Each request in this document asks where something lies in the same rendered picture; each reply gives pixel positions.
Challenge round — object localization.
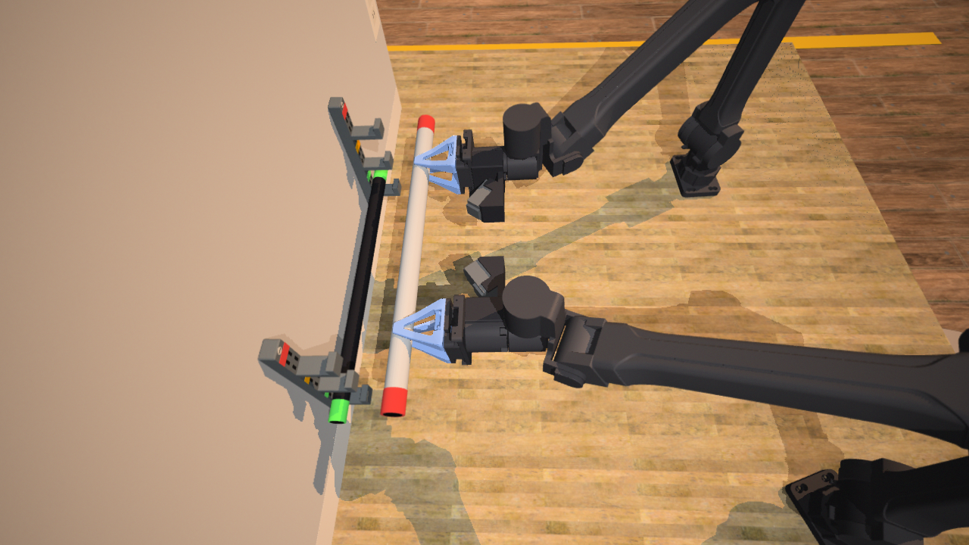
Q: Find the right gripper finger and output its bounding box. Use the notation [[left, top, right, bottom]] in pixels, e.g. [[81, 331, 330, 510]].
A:
[[429, 169, 461, 195], [414, 135, 456, 173]]

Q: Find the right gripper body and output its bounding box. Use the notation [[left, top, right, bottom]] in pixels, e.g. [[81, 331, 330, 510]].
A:
[[456, 129, 507, 197]]

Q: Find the beige bar with red ends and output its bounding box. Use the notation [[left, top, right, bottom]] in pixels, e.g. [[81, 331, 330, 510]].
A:
[[380, 115, 435, 417]]

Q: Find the black bar with green ends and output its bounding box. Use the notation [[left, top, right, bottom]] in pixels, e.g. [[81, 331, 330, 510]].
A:
[[328, 170, 388, 424]]

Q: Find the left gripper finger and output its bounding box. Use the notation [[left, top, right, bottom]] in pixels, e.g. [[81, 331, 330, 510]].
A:
[[392, 298, 446, 351], [412, 319, 451, 363]]

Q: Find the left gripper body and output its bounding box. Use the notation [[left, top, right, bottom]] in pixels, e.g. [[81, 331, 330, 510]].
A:
[[444, 294, 508, 365]]

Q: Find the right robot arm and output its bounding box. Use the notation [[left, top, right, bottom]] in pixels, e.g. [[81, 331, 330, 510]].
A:
[[466, 0, 806, 223]]

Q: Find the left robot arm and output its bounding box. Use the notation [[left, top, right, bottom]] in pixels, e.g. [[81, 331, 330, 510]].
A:
[[463, 256, 969, 545]]

